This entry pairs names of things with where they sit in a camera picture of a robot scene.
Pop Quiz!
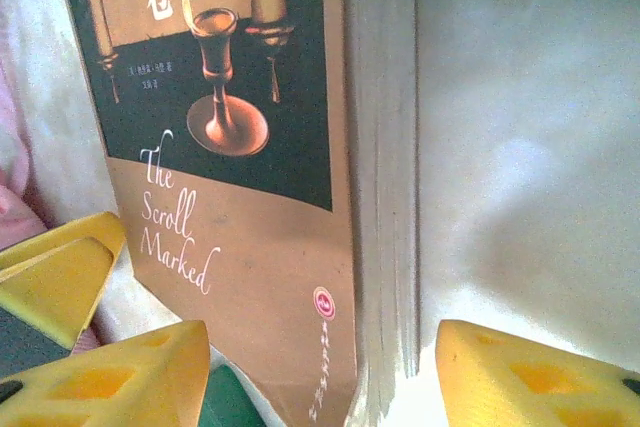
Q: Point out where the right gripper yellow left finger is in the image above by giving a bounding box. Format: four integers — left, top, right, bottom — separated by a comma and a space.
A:
0, 319, 211, 427

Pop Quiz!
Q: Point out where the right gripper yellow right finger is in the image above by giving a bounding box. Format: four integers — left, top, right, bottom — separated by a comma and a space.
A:
434, 319, 640, 427

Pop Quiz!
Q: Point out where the pink backpack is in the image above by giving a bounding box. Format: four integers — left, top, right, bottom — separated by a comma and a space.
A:
0, 41, 54, 253

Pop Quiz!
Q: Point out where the dark green pencil case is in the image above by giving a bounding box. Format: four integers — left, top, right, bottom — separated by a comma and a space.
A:
202, 361, 266, 427

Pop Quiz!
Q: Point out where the brown paperback book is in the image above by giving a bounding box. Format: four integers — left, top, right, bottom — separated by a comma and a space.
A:
52, 0, 421, 427

